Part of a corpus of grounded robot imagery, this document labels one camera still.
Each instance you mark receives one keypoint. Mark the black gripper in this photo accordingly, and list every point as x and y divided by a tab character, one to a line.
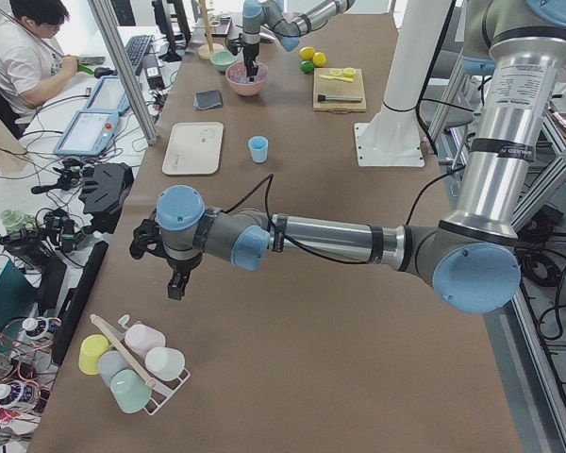
181	264
251	50

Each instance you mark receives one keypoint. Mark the pink bowl of ice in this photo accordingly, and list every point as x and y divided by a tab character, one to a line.
244	85

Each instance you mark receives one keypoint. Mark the wooden cup tree stand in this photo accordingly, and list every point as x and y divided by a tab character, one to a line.
207	50

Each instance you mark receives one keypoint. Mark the pink plastic cup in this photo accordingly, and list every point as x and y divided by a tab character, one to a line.
140	339

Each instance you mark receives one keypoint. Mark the light blue plastic cup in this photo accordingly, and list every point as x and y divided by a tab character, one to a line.
258	148

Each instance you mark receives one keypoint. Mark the white plastic cup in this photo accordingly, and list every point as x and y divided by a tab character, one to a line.
165	363

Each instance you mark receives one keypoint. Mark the grey plastic cup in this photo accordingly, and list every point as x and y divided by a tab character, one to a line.
110	364

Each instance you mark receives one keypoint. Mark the yellow plastic cup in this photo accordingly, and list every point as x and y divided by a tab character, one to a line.
91	350

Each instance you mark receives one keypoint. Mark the mint plastic cup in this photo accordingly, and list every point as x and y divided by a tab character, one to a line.
130	391

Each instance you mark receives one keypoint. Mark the mint green bowl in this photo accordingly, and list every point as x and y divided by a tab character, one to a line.
222	60

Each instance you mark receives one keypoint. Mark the dark grey folded cloth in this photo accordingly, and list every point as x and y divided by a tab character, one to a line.
208	100

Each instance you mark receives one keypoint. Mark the green lime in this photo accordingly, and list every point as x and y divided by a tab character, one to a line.
307	67

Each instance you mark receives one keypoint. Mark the yellow lemon far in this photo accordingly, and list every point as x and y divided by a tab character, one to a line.
307	53

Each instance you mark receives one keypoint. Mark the yellow lemon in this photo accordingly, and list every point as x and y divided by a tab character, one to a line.
319	59
307	53

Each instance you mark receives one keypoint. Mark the yellow lemon near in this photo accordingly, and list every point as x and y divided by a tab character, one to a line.
319	59

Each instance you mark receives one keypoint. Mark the steel muddler black tip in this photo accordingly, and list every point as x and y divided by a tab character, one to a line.
322	98

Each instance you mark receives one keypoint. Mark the black monitor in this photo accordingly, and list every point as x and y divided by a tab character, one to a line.
171	19

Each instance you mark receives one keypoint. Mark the wooden cutting board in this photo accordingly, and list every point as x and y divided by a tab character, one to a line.
334	87

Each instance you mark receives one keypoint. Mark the yellow plastic knife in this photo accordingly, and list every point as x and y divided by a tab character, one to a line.
337	77

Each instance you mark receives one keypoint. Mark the cream rabbit tray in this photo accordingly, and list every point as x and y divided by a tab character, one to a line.
194	149

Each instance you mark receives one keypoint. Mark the lemon slice upper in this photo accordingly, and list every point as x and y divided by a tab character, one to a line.
349	72

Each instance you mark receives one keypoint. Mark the black keyboard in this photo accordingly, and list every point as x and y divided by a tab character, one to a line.
136	48

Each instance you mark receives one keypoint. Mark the blue teach pendant far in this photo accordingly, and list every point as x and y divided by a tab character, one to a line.
109	93

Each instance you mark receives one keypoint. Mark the blue teach pendant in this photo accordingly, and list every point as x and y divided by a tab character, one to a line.
89	133
109	93

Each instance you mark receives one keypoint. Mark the blue teach pendant near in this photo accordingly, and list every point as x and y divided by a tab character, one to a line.
89	133

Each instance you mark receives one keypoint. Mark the seated person white shirt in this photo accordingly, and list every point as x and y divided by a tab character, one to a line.
33	68

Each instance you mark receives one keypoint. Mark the white wire cup rack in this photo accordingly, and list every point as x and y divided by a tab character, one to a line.
140	370

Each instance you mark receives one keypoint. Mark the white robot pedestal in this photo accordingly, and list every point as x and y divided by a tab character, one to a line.
392	138

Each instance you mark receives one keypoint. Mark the aluminium frame post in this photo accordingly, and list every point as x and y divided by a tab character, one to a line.
107	24

